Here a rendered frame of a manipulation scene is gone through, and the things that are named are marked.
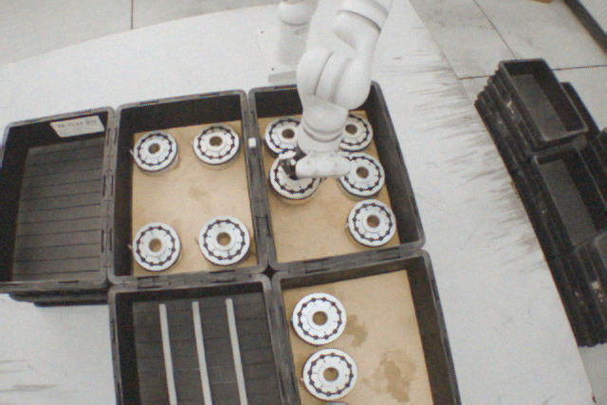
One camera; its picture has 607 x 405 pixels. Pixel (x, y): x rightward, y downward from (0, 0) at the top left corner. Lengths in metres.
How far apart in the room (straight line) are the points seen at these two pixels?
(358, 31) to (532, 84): 1.46
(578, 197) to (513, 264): 0.82
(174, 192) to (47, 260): 0.34
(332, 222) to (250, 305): 0.24
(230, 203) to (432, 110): 0.68
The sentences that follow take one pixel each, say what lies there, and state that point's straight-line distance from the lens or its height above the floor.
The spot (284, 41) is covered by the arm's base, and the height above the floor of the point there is 0.84.
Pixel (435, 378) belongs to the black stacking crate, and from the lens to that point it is 0.83.
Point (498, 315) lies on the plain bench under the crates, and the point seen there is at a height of 0.70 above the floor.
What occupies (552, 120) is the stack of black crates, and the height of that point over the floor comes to 0.49.
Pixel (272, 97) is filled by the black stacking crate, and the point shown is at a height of 0.91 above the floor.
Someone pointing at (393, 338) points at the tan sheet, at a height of 0.83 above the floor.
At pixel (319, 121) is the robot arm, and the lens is 0.62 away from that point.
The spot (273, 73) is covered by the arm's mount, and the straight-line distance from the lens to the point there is 1.17.
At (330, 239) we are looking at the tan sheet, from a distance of 0.84.
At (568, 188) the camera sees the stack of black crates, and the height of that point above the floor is 0.38.
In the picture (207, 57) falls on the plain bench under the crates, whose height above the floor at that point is 0.70.
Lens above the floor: 1.62
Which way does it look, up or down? 63 degrees down
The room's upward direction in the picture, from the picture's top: 12 degrees clockwise
